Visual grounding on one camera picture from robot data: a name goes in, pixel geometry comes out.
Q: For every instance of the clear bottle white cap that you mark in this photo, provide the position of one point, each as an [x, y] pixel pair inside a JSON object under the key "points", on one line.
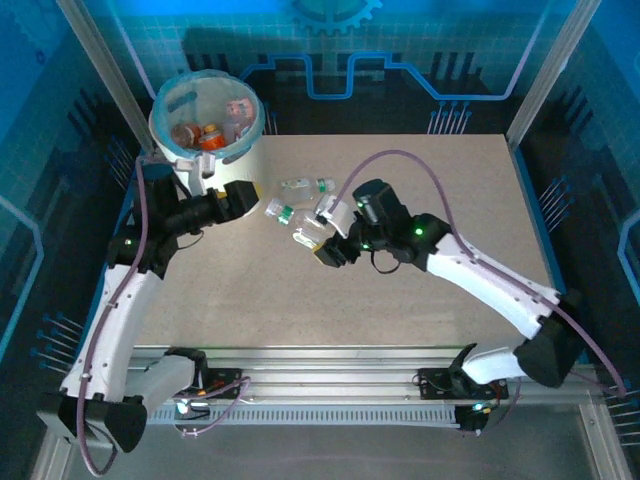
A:
{"points": [[273, 207]]}

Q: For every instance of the orange label bottle gold cap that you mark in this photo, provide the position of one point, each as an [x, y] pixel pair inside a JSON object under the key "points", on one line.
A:
{"points": [[215, 141]]}

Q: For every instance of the pink bottle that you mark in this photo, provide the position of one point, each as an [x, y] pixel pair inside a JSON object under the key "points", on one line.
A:
{"points": [[239, 109]]}

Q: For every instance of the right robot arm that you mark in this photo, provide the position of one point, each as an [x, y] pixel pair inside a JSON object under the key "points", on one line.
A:
{"points": [[490, 285]]}

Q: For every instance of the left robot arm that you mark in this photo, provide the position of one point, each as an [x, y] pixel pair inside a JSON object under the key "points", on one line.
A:
{"points": [[110, 325]]}

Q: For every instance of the white bin blue liner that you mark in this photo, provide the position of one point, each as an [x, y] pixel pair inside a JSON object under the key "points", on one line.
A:
{"points": [[245, 165]]}

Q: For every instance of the white green label bottle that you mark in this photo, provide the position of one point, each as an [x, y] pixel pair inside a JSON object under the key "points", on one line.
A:
{"points": [[300, 185]]}

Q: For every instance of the grey metal shelf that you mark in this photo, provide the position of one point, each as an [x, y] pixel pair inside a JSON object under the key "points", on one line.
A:
{"points": [[325, 450]]}

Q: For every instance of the black base connector box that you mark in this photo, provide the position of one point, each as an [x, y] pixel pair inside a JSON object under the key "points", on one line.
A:
{"points": [[192, 412], [470, 420]]}

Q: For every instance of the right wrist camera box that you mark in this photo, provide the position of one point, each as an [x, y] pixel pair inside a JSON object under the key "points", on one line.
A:
{"points": [[340, 217]]}

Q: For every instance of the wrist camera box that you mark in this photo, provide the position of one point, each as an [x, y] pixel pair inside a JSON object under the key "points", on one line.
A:
{"points": [[340, 217], [200, 162]]}

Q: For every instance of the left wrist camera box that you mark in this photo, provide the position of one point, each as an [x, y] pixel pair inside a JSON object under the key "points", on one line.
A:
{"points": [[200, 162]]}

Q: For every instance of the aluminium rail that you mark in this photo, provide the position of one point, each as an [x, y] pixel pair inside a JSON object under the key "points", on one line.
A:
{"points": [[325, 375]]}

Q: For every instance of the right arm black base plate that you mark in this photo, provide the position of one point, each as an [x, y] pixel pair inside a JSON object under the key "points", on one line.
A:
{"points": [[432, 385]]}

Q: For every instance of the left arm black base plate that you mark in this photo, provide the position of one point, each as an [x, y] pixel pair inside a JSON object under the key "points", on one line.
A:
{"points": [[225, 385]]}

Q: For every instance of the aluminium frame post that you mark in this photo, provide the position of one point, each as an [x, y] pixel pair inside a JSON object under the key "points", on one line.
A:
{"points": [[550, 65], [100, 60]]}

